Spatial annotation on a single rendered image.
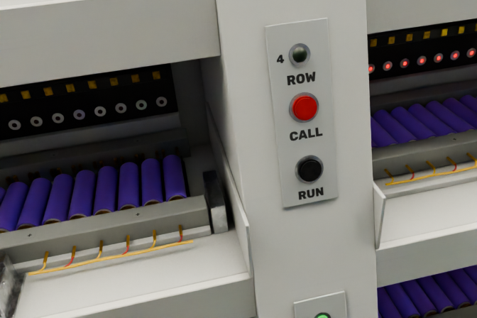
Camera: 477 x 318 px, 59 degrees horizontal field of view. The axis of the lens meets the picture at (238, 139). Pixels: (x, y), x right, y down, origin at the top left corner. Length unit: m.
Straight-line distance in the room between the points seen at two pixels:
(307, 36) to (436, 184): 0.19
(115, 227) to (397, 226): 0.22
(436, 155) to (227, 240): 0.21
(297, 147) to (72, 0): 0.16
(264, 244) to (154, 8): 0.17
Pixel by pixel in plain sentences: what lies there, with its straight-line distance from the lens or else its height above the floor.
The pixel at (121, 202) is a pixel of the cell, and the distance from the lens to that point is 0.37.
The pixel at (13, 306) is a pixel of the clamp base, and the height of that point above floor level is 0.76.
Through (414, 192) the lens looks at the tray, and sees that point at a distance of 0.40.
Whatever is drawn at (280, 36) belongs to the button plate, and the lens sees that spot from 0.27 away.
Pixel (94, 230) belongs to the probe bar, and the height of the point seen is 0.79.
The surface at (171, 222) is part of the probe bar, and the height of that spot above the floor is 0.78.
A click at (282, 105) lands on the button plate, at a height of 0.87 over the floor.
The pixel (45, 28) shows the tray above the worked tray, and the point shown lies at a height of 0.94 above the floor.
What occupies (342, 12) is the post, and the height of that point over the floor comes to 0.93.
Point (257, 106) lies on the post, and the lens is 0.27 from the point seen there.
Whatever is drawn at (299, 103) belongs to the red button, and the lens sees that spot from 0.27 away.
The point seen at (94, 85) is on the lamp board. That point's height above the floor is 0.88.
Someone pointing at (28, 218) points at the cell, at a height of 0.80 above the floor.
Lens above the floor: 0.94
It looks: 17 degrees down
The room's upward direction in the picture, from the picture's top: 8 degrees counter-clockwise
